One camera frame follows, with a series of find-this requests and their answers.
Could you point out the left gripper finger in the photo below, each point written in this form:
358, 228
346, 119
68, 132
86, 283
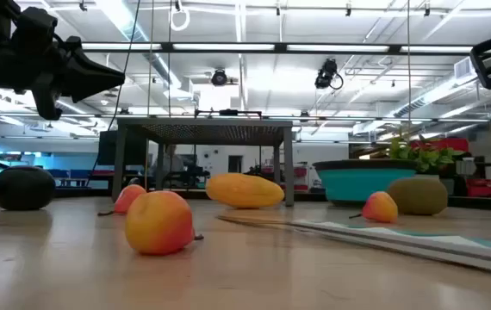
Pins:
90, 75

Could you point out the dark green toy avocado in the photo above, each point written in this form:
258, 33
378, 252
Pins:
22, 188

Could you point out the yellow toy mango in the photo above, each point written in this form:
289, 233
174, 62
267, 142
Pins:
244, 190

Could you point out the blue collapsible bowl grey rim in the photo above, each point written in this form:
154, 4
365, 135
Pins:
364, 185

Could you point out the brown-green toy kiwi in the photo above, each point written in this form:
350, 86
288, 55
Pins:
418, 196

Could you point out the black monitor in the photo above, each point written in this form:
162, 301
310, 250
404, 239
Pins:
135, 148

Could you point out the white hanging loop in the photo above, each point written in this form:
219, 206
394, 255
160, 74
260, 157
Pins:
181, 28

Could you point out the person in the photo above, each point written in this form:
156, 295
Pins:
170, 163

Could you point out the grey perforated metal stand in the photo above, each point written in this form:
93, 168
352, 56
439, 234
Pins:
202, 133

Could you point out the black ceiling spotlight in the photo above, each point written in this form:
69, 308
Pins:
219, 77

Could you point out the overhead beam with light bars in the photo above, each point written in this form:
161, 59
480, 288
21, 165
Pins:
280, 47

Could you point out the green plant in white pot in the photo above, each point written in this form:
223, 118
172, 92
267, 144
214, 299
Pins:
428, 159

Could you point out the red storage bins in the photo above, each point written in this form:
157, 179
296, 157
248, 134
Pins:
452, 144

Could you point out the red box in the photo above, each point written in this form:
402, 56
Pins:
482, 188

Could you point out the black aluminium table frame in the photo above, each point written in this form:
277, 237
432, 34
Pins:
478, 202

